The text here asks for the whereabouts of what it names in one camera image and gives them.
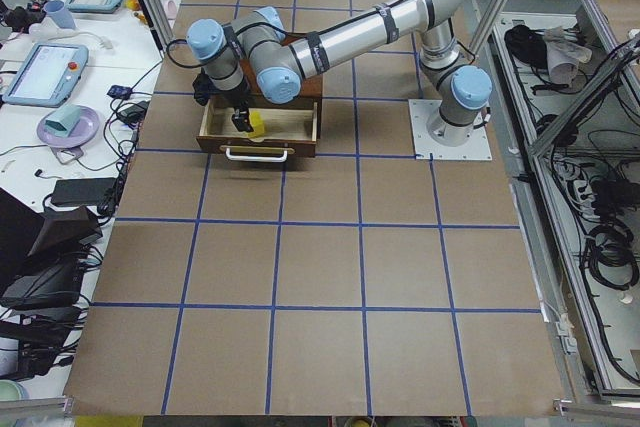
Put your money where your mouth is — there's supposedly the teach pendant tablet near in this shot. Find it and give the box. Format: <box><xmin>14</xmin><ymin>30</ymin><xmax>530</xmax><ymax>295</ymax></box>
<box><xmin>2</xmin><ymin>42</ymin><xmax>89</xmax><ymax>108</ymax></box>

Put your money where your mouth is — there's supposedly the wooden drawer with white handle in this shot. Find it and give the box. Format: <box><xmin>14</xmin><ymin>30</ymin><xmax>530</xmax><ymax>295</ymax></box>
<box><xmin>196</xmin><ymin>95</ymin><xmax>322</xmax><ymax>158</ymax></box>

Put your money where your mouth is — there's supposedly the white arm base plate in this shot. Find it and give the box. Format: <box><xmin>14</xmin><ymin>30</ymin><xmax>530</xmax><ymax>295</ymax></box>
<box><xmin>408</xmin><ymin>99</ymin><xmax>492</xmax><ymax>162</ymax></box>

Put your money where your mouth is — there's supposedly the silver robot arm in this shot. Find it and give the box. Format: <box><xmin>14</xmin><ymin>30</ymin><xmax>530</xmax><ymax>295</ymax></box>
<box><xmin>186</xmin><ymin>0</ymin><xmax>492</xmax><ymax>147</ymax></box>

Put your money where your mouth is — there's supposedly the teal box on plate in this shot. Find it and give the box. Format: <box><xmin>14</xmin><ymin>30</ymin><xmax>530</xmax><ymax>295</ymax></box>
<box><xmin>44</xmin><ymin>104</ymin><xmax>82</xmax><ymax>137</ymax></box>

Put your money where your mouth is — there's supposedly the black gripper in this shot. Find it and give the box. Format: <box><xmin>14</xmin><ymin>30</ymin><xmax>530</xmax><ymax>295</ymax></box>
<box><xmin>221</xmin><ymin>81</ymin><xmax>253</xmax><ymax>132</ymax></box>

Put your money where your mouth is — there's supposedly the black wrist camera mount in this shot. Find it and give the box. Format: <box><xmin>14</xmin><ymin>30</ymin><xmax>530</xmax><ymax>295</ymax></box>
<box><xmin>192</xmin><ymin>70</ymin><xmax>217</xmax><ymax>106</ymax></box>

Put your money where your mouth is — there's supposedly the light blue cup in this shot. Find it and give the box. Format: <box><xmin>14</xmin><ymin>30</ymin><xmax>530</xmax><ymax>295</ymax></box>
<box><xmin>44</xmin><ymin>0</ymin><xmax>76</xmax><ymax>30</ymax></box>

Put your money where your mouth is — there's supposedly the purple plate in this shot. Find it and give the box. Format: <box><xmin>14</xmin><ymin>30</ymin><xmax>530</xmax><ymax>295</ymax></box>
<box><xmin>36</xmin><ymin>103</ymin><xmax>100</xmax><ymax>148</ymax></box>

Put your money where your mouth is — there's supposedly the yellow block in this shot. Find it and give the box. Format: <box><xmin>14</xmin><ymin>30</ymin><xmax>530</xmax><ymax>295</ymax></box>
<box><xmin>247</xmin><ymin>109</ymin><xmax>266</xmax><ymax>138</ymax></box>

